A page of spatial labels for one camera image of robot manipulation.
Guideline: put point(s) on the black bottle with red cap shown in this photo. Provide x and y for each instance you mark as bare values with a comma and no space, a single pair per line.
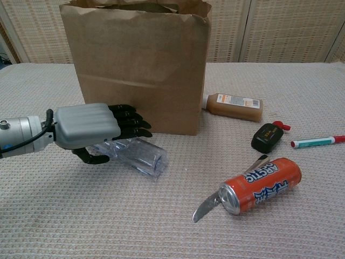
265,137

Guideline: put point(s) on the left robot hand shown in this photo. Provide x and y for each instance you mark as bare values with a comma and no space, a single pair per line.
83,124

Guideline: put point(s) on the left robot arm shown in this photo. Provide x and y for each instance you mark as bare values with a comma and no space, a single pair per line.
21,132

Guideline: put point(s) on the beige woven tablecloth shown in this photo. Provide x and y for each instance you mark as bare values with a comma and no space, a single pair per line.
269,237

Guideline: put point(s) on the beige woven folding screen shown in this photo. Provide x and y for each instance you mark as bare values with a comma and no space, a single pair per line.
283,29

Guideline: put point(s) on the orange soda can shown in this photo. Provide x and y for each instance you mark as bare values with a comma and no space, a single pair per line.
264,186

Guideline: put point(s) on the teal marker with red cap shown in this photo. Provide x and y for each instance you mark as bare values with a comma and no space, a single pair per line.
315,142

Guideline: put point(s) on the brown paper bag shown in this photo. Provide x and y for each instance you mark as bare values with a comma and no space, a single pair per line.
140,67

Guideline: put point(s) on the brown juice bottle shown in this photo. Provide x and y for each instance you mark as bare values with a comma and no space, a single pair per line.
234,108

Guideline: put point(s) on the transparent water bottle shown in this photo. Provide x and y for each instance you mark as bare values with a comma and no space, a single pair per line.
143,159

